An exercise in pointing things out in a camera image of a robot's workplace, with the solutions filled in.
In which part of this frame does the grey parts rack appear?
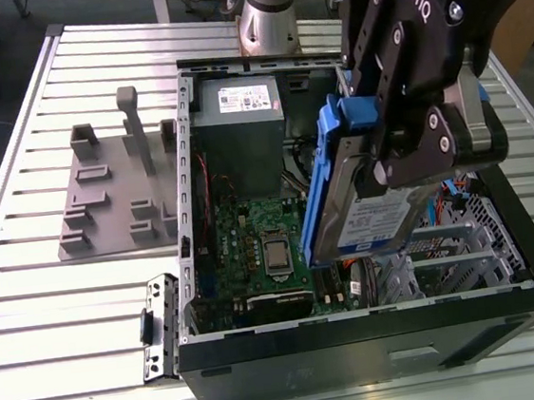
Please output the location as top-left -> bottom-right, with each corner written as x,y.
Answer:
39,80 -> 193,264

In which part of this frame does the wooden cabinet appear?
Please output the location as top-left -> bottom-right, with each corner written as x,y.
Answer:
484,0 -> 534,78

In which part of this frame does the black cable bundle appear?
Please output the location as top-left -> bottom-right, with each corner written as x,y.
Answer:
349,256 -> 385,309

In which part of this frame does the blue data wire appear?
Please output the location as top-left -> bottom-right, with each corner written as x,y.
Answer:
431,173 -> 466,221

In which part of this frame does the green motherboard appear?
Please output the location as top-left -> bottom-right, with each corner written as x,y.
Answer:
185,189 -> 357,333

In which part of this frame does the metal expansion slot bracket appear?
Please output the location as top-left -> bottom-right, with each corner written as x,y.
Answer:
131,271 -> 191,384

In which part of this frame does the silver CPU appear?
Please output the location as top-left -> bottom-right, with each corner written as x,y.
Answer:
262,238 -> 296,277

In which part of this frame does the thin red wire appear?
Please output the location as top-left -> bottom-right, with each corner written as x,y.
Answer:
194,151 -> 221,265

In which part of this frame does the grey power supply unit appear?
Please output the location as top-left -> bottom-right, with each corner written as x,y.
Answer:
185,71 -> 296,207

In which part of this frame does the black graphics card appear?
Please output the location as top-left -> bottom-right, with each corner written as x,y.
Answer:
185,286 -> 319,336

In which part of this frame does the black PC case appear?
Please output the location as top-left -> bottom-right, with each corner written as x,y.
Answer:
144,21 -> 534,400

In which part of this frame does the hard disk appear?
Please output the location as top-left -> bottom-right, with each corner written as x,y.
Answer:
284,86 -> 429,271

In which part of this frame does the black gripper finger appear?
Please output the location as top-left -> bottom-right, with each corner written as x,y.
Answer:
362,60 -> 515,194
334,0 -> 423,187

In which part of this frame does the silver disk bay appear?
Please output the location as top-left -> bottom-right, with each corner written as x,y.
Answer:
374,218 -> 521,306

